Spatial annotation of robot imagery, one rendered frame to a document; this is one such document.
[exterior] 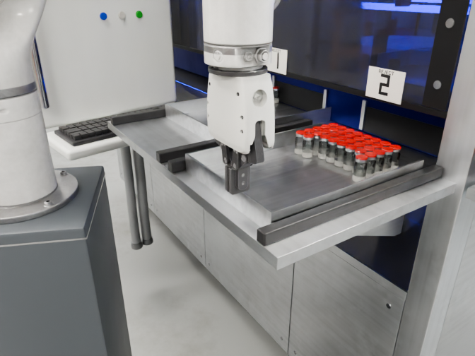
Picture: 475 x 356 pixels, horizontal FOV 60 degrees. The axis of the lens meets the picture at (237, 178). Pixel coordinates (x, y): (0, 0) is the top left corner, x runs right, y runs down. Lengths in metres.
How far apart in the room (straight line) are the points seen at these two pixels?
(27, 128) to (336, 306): 0.85
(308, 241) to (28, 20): 0.53
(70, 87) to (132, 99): 0.21
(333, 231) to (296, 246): 0.07
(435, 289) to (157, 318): 1.13
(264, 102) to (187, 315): 1.33
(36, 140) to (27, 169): 0.05
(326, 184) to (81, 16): 0.91
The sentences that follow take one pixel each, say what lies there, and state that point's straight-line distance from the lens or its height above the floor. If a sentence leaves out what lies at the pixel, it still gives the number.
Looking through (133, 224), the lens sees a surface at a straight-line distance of 1.75.
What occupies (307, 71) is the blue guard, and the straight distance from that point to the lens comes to 1.02.
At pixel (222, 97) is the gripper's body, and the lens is 0.53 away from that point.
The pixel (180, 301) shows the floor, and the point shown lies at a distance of 1.81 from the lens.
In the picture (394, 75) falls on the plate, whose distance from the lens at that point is 0.86.
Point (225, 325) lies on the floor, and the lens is 1.70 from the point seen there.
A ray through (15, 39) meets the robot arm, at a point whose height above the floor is 1.12.
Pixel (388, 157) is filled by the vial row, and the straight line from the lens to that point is 0.79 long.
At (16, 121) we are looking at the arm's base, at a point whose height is 1.01.
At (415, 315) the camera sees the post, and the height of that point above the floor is 0.56.
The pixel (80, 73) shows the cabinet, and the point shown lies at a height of 0.95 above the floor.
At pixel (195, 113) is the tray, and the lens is 1.13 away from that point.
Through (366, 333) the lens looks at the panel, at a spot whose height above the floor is 0.42.
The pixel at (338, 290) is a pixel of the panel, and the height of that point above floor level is 0.48.
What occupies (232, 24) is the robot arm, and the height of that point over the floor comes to 1.16.
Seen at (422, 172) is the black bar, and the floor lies 0.90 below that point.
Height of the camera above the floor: 1.20
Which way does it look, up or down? 25 degrees down
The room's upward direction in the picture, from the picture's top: straight up
